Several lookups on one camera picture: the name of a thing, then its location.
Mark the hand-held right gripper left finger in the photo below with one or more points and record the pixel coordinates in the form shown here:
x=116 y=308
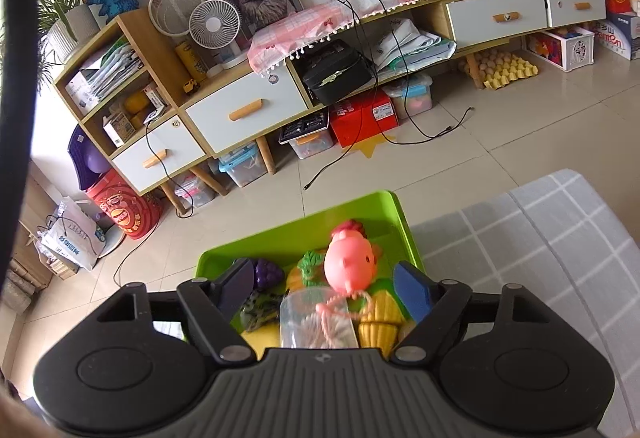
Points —
x=237 y=288

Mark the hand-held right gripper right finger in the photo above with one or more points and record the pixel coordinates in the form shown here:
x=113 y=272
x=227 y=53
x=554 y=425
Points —
x=412 y=290

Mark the purple toy grapes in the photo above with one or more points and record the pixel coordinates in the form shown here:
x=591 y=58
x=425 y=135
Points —
x=267 y=273

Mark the yellow toy corn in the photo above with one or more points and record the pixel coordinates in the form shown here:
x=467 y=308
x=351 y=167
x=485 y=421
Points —
x=380 y=318

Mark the yellow toy pot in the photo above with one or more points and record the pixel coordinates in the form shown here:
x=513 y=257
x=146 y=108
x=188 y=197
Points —
x=265 y=338

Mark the pink pig toy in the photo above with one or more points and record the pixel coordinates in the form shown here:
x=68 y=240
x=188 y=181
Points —
x=350 y=263

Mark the clear cotton swab jar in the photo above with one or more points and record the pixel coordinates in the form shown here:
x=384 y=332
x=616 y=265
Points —
x=300 y=318

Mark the orange toy pumpkin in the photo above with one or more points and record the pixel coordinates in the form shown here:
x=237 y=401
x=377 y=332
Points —
x=311 y=265

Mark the green plastic bin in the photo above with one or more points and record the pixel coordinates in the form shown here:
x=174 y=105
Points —
x=350 y=213

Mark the clear storage box blue lid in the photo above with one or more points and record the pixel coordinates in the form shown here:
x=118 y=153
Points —
x=242 y=166

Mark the white round stand base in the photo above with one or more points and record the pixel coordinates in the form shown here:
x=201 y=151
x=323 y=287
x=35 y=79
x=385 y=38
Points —
x=112 y=240

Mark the red printed bucket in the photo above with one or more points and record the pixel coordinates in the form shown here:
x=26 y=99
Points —
x=122 y=208

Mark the grey checked cloth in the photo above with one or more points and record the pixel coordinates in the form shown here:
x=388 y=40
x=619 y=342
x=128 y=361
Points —
x=550 y=243

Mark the yellow star mat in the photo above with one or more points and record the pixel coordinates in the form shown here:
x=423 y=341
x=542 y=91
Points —
x=367 y=147

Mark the clear storage box black lid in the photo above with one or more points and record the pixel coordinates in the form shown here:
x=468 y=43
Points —
x=307 y=138

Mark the white shopping bag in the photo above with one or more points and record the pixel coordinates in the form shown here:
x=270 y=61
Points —
x=70 y=233

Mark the red cardboard box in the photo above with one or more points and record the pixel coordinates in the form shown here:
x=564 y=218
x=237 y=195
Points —
x=365 y=118

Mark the clear storage box white lid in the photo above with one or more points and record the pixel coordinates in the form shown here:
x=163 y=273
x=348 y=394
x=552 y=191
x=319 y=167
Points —
x=415 y=96

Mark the small white carton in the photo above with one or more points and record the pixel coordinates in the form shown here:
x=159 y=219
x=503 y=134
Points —
x=117 y=126

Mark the brown cardboard box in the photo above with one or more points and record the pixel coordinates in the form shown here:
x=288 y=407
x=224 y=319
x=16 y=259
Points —
x=35 y=268

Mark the yellow toy car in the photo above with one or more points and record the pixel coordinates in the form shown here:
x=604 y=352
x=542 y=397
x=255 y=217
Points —
x=190 y=87

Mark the yellow can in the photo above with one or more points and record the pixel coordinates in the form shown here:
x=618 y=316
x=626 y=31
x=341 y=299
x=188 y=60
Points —
x=192 y=61

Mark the wooden cabinet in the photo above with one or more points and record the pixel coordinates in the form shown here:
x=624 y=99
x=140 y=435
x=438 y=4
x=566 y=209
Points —
x=162 y=68

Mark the black bag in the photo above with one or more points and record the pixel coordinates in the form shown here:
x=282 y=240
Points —
x=332 y=71

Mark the yellow egg tray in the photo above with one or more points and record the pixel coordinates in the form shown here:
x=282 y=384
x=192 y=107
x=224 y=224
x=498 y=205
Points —
x=500 y=68

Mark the stack of folded bags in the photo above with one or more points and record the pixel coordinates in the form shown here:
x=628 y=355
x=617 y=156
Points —
x=415 y=43

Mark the stack of documents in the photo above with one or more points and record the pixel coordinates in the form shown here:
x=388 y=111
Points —
x=110 y=68

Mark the white desk fan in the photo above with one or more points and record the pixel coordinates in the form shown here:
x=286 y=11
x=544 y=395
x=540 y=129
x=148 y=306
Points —
x=215 y=26

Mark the pink fringed cloth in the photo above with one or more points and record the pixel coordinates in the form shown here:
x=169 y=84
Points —
x=310 y=23

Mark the white crate with toys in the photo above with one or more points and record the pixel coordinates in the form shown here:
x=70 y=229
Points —
x=565 y=51

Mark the white and blue carton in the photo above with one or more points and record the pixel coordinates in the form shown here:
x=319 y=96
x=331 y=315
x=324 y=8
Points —
x=617 y=38

